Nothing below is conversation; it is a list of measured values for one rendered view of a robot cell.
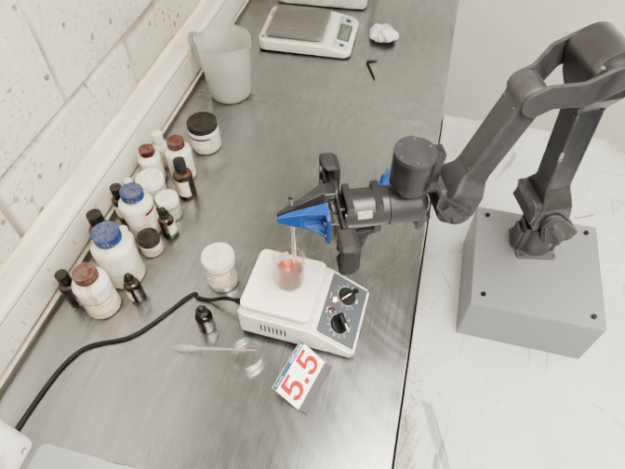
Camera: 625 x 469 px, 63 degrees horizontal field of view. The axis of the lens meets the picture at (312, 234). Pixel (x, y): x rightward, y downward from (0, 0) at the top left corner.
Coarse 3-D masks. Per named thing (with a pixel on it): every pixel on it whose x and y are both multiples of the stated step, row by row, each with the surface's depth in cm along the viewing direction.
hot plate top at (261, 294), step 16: (256, 272) 87; (272, 272) 87; (320, 272) 87; (256, 288) 85; (272, 288) 85; (304, 288) 85; (320, 288) 85; (256, 304) 83; (272, 304) 83; (288, 304) 83; (304, 304) 83; (304, 320) 81
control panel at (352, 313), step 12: (336, 276) 89; (336, 288) 88; (360, 288) 91; (360, 300) 89; (324, 312) 85; (336, 312) 86; (348, 312) 87; (360, 312) 88; (324, 324) 84; (348, 324) 86; (336, 336) 84; (348, 336) 85
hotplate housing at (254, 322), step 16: (336, 272) 90; (240, 304) 85; (320, 304) 85; (240, 320) 86; (256, 320) 84; (272, 320) 84; (288, 320) 83; (272, 336) 87; (288, 336) 85; (304, 336) 84; (320, 336) 83; (336, 352) 85; (352, 352) 85
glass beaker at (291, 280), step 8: (280, 248) 82; (288, 248) 83; (296, 248) 82; (272, 256) 80; (280, 256) 83; (288, 256) 84; (304, 256) 80; (304, 264) 79; (280, 272) 80; (288, 272) 79; (296, 272) 80; (304, 272) 83; (280, 280) 82; (288, 280) 81; (296, 280) 82; (304, 280) 85; (280, 288) 84; (288, 288) 83; (296, 288) 84
